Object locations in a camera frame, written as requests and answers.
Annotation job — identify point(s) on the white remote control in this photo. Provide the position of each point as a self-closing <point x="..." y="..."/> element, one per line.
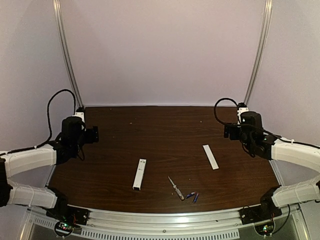
<point x="139" y="175"/>

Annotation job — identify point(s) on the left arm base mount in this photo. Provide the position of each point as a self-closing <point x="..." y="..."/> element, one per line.
<point x="69" y="218"/>

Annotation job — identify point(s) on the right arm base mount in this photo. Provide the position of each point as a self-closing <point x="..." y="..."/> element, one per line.
<point x="262" y="216"/>

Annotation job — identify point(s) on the purple battery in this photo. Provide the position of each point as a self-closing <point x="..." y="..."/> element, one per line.
<point x="195" y="198"/>
<point x="190" y="195"/>

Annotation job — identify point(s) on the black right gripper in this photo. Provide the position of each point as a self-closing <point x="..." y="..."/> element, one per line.
<point x="227" y="130"/>

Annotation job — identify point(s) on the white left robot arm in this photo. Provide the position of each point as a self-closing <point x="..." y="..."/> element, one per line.
<point x="22" y="160"/>

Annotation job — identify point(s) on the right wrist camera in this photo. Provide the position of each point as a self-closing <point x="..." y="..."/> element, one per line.
<point x="241" y="108"/>

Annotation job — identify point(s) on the clear tester screwdriver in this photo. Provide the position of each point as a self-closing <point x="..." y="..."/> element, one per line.
<point x="176" y="189"/>

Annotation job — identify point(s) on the aluminium frame post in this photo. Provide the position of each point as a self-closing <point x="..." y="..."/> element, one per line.
<point x="57" y="9"/>
<point x="262" y="41"/>

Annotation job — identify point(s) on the white battery cover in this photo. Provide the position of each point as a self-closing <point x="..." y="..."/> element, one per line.
<point x="210" y="157"/>

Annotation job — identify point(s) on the right aluminium frame post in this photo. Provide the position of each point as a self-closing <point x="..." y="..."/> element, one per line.
<point x="262" y="41"/>

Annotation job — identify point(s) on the left aluminium frame post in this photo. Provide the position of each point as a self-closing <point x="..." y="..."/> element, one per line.
<point x="57" y="9"/>

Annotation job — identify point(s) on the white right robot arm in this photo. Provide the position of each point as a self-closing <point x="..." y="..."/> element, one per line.
<point x="298" y="153"/>

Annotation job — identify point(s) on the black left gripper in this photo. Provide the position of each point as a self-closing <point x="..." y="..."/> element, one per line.
<point x="94" y="133"/>

